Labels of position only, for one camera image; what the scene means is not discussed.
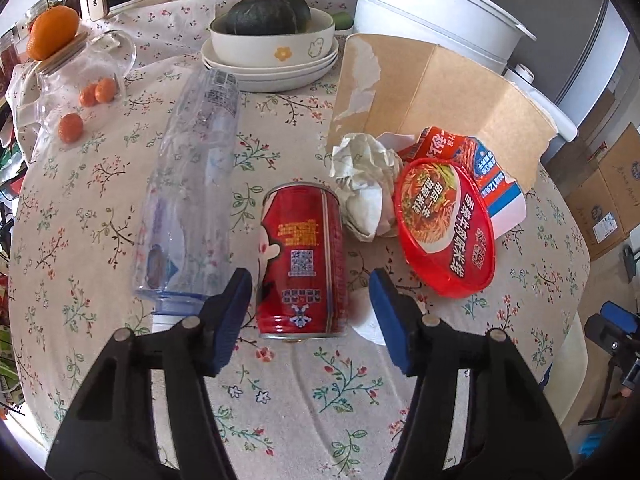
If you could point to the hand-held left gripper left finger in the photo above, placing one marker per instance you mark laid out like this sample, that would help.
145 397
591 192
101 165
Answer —
232 320

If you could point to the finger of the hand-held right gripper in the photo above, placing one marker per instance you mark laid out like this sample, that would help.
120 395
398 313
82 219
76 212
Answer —
617 316

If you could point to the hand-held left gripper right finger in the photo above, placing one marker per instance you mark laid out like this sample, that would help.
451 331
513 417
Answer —
390 320

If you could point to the red drink can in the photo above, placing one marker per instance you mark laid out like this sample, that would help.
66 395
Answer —
300 260

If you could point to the white tissue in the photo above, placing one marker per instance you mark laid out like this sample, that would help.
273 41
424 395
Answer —
365 325

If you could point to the brown cardboard box with sticker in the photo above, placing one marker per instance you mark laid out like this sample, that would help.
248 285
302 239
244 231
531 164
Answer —
597 220

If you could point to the red instant noodle bowl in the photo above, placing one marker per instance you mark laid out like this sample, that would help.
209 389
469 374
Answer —
445 230

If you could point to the clear plastic bottle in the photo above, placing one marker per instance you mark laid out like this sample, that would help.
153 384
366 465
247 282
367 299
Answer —
190 185

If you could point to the white crumpled paper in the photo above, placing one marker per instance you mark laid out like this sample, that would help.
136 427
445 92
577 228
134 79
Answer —
365 180

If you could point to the floral tablecloth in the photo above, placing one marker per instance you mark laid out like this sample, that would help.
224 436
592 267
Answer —
100 235

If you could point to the torn blue cardboard carton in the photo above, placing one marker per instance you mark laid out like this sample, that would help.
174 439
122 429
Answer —
440 90

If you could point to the small orange kumquat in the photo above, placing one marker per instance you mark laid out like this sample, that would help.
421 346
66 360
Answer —
70 126
87 96
104 90

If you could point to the white ceramic bowl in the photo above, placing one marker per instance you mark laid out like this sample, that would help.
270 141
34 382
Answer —
270 50

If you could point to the glass jar with wooden lid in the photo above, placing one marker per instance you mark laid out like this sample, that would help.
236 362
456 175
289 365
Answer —
75 72

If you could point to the grey refrigerator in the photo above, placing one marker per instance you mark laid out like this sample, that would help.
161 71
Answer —
575 10

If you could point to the dark green pumpkin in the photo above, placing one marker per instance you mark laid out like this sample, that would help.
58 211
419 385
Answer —
265 12

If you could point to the white electric cooking pot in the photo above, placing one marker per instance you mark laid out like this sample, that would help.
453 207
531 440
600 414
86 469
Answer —
425 10

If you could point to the large orange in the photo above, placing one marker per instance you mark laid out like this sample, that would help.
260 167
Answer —
52 32

